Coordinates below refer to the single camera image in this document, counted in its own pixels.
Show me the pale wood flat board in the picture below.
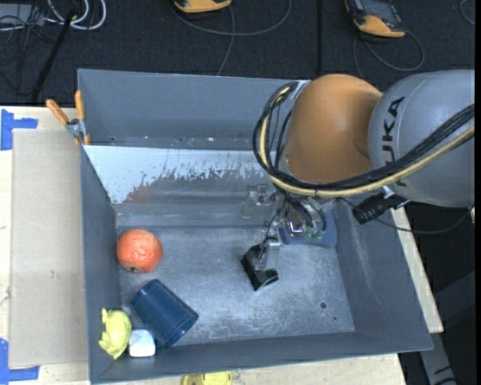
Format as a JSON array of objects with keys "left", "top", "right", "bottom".
[{"left": 7, "top": 128, "right": 90, "bottom": 371}]

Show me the black angular plastic piece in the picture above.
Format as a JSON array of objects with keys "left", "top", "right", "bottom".
[{"left": 240, "top": 244, "right": 280, "bottom": 292}]

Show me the black cylinder on white bracket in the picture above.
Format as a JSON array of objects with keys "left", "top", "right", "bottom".
[{"left": 351, "top": 185, "right": 406, "bottom": 225}]

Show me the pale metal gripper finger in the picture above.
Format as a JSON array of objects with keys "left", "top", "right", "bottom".
[
  {"left": 265, "top": 239, "right": 283, "bottom": 276},
  {"left": 257, "top": 235, "right": 270, "bottom": 267}
]

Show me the orange fruit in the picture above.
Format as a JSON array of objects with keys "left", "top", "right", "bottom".
[{"left": 115, "top": 229, "right": 164, "bottom": 274}]

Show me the small white rounded block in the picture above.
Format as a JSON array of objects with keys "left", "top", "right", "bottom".
[{"left": 127, "top": 329, "right": 157, "bottom": 358}]

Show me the yellow toy animal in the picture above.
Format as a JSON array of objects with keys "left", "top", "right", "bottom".
[{"left": 98, "top": 307, "right": 133, "bottom": 360}]

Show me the dark blue ribbed cup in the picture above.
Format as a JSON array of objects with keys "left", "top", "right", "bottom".
[{"left": 130, "top": 278, "right": 200, "bottom": 350}]

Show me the grey metal bin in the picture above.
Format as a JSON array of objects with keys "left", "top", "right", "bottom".
[{"left": 76, "top": 68, "right": 435, "bottom": 385}]

